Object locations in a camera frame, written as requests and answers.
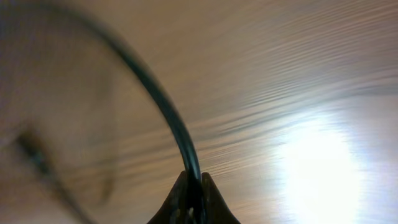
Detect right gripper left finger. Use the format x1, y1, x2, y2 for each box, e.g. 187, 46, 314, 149
147, 171, 187, 224

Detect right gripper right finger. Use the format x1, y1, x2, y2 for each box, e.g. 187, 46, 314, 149
201, 172, 240, 224

